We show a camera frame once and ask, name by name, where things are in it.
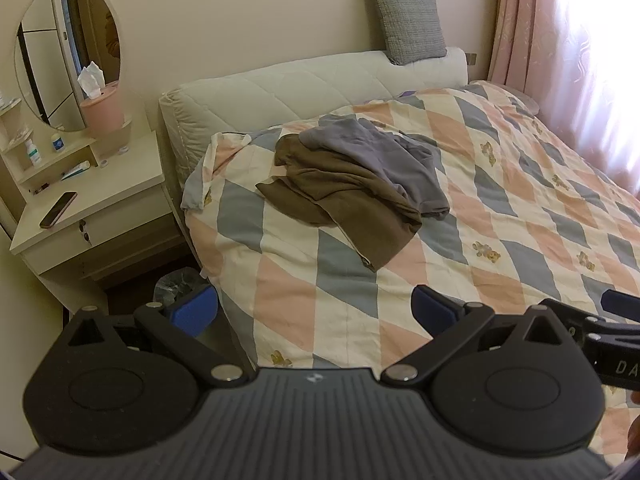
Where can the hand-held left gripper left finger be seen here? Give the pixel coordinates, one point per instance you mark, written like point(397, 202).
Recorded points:
point(192, 311)

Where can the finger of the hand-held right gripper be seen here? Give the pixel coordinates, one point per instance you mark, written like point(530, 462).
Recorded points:
point(620, 304)
point(575, 312)

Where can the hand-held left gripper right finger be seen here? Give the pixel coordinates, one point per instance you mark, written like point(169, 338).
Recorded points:
point(431, 312)

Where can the grey pants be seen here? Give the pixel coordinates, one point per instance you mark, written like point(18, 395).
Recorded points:
point(380, 160)

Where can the brown garment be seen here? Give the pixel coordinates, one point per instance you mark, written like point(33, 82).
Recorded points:
point(325, 185)

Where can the bin with clear bag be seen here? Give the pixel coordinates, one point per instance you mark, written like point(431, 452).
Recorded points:
point(175, 285)

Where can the checkered patchwork quilt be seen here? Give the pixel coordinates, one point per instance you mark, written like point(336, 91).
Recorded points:
point(500, 210)

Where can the drawer keys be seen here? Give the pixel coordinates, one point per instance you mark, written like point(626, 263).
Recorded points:
point(85, 234)

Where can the cream dressing table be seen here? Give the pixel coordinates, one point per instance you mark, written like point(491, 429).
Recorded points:
point(115, 175)

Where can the smartphone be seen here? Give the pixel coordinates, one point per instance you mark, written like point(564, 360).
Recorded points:
point(59, 209)

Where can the white teal tube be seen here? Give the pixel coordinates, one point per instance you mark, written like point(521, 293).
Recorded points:
point(75, 170)

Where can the small white jar blue label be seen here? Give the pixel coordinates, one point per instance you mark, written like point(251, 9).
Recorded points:
point(58, 144)

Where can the pink round tissue box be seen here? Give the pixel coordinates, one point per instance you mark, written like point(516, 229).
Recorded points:
point(102, 110)

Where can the white bottle teal cap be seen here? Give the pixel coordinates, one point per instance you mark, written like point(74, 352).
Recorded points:
point(34, 154)

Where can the cream quilted headboard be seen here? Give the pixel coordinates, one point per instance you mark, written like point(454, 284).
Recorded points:
point(280, 90)

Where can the pink curtain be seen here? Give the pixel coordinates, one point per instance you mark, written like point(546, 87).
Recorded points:
point(575, 60)

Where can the white tissue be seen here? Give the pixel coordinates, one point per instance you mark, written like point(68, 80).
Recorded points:
point(91, 82)

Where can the grey square pillow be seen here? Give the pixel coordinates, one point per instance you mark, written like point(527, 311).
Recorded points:
point(410, 20)

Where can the oval mirror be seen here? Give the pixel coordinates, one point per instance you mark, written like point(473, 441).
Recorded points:
point(55, 50)

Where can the wall socket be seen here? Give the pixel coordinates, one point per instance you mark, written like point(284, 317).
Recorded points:
point(471, 58)

